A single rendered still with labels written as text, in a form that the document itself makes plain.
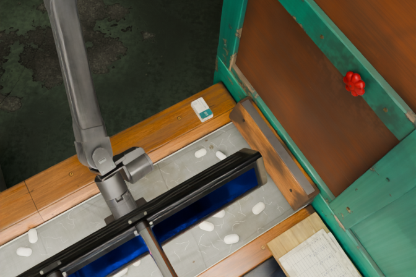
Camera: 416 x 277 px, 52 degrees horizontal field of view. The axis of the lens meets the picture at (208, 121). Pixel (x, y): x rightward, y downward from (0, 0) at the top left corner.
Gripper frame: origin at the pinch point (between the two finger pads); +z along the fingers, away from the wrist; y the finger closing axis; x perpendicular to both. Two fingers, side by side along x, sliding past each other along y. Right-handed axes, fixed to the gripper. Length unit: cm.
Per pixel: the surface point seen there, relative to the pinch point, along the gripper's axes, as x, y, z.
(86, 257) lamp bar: -27.3, -9.0, -18.9
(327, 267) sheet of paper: -17.9, 33.9, 20.4
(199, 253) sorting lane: -2.5, 10.4, 8.8
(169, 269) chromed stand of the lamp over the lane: -33.7, 0.9, -13.3
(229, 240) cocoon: -5.0, 18.1, 8.7
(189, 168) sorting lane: 10.6, 19.7, -6.1
